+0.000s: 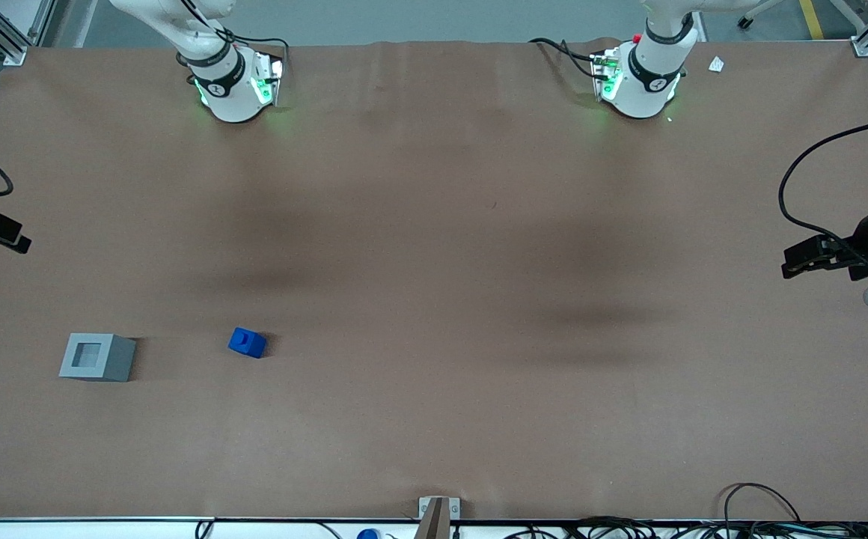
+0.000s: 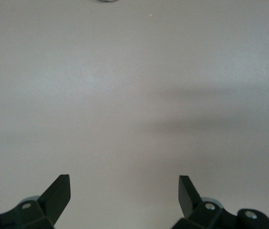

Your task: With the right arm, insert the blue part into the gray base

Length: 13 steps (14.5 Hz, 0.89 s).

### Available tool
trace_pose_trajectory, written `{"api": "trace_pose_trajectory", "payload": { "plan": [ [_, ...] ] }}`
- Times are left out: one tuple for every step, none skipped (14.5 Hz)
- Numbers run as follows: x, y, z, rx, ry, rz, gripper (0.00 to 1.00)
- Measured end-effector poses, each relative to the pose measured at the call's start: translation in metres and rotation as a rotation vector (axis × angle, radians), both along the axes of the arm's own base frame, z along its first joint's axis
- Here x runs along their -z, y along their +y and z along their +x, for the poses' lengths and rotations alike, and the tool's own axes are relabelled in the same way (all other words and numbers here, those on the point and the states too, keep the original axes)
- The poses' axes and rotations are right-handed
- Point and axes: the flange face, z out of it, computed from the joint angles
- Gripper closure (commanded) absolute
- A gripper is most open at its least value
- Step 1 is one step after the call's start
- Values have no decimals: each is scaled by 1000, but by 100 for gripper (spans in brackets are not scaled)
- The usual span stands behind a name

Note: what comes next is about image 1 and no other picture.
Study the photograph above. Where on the brown table cover sheet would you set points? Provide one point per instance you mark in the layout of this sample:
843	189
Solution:
434	299

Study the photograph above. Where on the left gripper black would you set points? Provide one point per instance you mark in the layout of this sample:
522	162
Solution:
855	245

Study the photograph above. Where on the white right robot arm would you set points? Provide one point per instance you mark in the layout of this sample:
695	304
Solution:
228	90

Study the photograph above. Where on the silver camera mount bracket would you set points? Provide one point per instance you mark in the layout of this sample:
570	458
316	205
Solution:
438	513

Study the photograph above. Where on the small white paper tag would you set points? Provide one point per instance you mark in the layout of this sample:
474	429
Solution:
716	64

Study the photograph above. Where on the blue round cap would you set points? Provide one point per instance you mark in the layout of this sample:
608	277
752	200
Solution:
368	534

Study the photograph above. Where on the blue plastic part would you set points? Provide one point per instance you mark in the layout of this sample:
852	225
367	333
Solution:
247	342

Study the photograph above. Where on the white chair base with castor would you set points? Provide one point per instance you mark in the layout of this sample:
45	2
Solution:
759	9

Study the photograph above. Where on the gray square base block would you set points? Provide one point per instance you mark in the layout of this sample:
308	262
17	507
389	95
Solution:
97	357

